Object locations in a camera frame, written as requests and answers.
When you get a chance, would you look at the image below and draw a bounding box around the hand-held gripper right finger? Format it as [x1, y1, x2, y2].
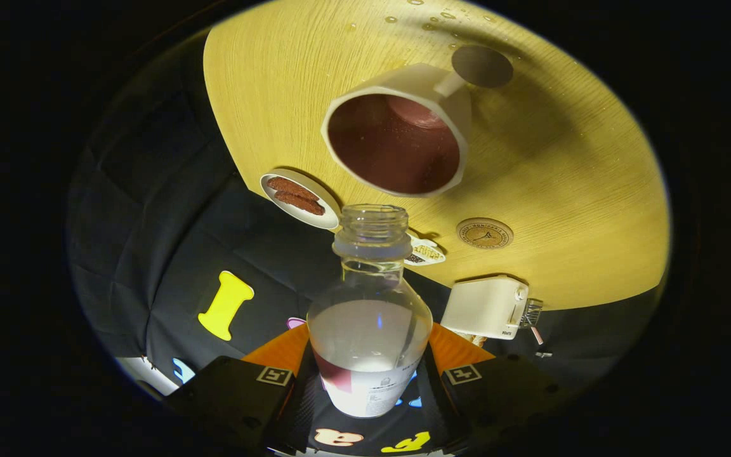
[418, 322, 563, 454]

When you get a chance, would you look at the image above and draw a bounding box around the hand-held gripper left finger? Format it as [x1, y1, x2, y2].
[162, 322, 315, 454]

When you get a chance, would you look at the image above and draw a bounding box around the clear plastic juice bottle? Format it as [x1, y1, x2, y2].
[307, 204, 433, 418]

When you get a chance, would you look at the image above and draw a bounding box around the round wooden coaster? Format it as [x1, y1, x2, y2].
[456, 218, 514, 249]

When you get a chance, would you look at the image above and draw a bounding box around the beige cup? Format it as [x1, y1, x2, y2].
[321, 44, 514, 197]

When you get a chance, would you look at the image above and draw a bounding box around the white toaster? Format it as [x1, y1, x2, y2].
[440, 275, 530, 340]

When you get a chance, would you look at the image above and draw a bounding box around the white divided bean dish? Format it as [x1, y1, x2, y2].
[404, 232, 446, 266]

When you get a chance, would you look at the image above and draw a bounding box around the white oval plate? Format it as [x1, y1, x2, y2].
[260, 169, 341, 230]

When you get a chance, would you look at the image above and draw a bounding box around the red meat piece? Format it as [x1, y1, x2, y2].
[275, 191, 326, 216]
[267, 176, 319, 201]

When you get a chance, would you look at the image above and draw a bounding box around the wooden table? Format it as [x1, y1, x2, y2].
[203, 0, 671, 312]

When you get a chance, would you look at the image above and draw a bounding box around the wire mesh holder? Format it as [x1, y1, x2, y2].
[520, 298, 544, 329]

